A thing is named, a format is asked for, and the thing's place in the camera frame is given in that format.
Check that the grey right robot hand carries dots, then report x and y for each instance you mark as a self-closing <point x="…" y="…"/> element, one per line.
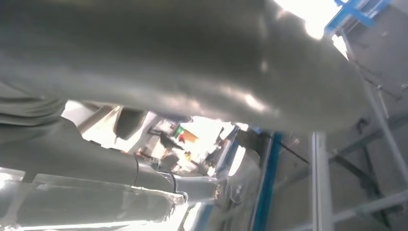
<point x="175" y="57"/>

